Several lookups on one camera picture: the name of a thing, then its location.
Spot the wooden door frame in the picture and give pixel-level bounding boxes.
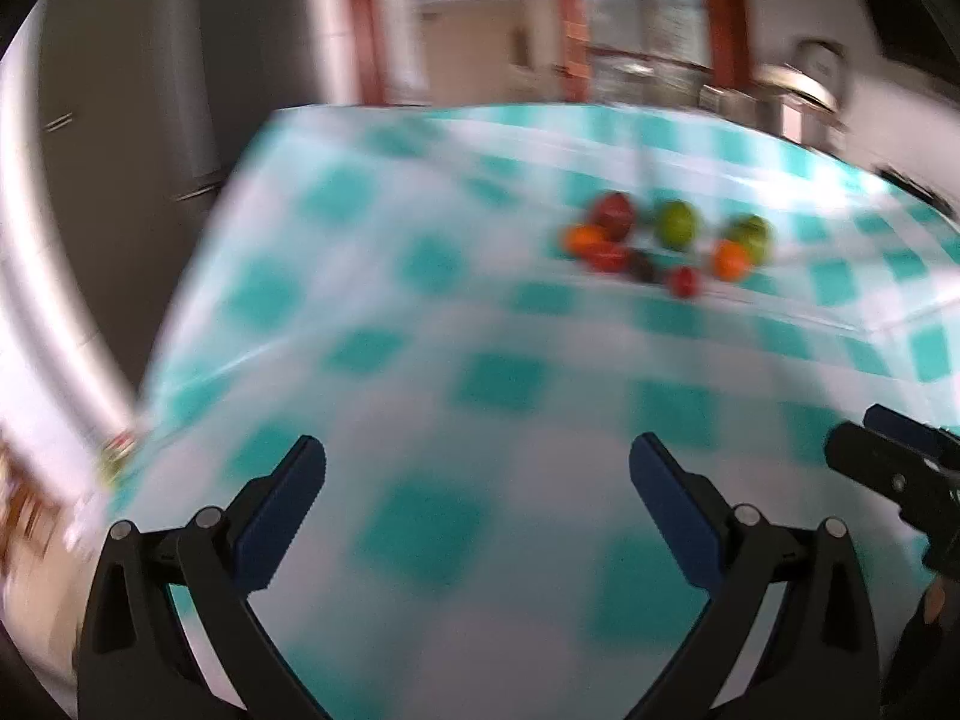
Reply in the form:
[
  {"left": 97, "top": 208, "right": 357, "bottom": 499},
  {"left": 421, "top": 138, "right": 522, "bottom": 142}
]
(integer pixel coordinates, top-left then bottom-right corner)
[{"left": 343, "top": 0, "right": 753, "bottom": 107}]

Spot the teal white checkered tablecloth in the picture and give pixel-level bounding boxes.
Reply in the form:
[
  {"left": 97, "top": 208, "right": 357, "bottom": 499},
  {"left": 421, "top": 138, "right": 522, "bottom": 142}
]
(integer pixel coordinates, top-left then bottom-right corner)
[{"left": 112, "top": 101, "right": 960, "bottom": 720}]

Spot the green apple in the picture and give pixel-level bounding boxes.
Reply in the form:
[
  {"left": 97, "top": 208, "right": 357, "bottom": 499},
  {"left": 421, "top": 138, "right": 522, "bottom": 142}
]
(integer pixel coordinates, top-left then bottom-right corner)
[
  {"left": 727, "top": 214, "right": 774, "bottom": 265},
  {"left": 654, "top": 199, "right": 701, "bottom": 249}
]

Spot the grey refrigerator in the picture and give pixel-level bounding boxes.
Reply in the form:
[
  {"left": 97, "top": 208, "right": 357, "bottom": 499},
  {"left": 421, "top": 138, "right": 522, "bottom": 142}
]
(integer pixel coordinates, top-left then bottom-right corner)
[{"left": 37, "top": 0, "right": 340, "bottom": 361}]

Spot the grey metal appliance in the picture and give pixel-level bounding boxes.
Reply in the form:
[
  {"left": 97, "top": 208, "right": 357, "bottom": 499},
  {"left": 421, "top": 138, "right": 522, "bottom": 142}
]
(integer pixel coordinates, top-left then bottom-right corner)
[{"left": 756, "top": 37, "right": 845, "bottom": 140}]

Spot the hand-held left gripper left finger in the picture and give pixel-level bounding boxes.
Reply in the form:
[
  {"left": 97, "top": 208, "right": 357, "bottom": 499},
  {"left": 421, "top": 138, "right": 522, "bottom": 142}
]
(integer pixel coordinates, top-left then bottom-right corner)
[{"left": 79, "top": 433, "right": 332, "bottom": 720}]

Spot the large dark red apple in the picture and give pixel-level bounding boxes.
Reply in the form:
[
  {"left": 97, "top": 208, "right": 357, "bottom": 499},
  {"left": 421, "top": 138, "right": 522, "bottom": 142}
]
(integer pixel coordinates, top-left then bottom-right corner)
[{"left": 589, "top": 191, "right": 639, "bottom": 238}]

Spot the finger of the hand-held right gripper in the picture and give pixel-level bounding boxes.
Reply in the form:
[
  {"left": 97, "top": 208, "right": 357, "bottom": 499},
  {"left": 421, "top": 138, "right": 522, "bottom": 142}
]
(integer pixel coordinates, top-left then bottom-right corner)
[
  {"left": 823, "top": 420, "right": 960, "bottom": 535},
  {"left": 862, "top": 403, "right": 960, "bottom": 462}
]

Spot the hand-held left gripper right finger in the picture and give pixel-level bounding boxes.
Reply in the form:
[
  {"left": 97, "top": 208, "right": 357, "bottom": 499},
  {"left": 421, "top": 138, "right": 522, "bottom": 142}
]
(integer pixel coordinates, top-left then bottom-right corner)
[{"left": 622, "top": 432, "right": 880, "bottom": 720}]

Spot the person's right hand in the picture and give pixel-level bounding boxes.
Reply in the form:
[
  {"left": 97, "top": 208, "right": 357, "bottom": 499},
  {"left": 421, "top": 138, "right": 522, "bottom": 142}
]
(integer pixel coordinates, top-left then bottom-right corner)
[{"left": 883, "top": 581, "right": 960, "bottom": 720}]

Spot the orange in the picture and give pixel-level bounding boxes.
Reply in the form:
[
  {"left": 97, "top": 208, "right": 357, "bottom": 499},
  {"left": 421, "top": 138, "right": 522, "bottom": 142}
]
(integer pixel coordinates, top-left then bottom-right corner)
[
  {"left": 564, "top": 225, "right": 607, "bottom": 263},
  {"left": 711, "top": 240, "right": 753, "bottom": 283}
]

